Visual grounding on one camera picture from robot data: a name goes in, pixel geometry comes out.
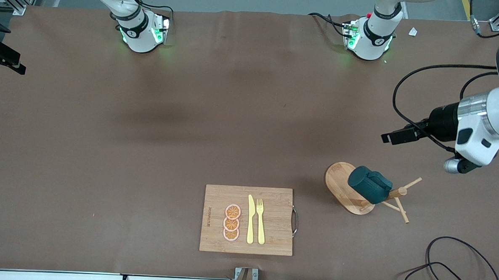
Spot yellow plastic fork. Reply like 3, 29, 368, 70
255, 198, 268, 245

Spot orange slice toy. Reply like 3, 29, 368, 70
225, 203, 242, 220

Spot black looped cable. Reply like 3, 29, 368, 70
399, 260, 476, 280
425, 235, 499, 280

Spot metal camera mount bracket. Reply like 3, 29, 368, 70
234, 267, 259, 280

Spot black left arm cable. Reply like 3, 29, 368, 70
390, 0, 499, 156

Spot wooden cup rack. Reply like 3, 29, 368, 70
323, 161, 424, 225

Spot black base cable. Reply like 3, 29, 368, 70
307, 11, 352, 37
118, 0, 175, 26

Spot dark teal cup yellow inside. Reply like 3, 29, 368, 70
347, 164, 394, 206

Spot yellow plastic knife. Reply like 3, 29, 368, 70
246, 194, 256, 245

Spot bamboo cutting board metal handle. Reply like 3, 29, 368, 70
199, 184, 300, 256

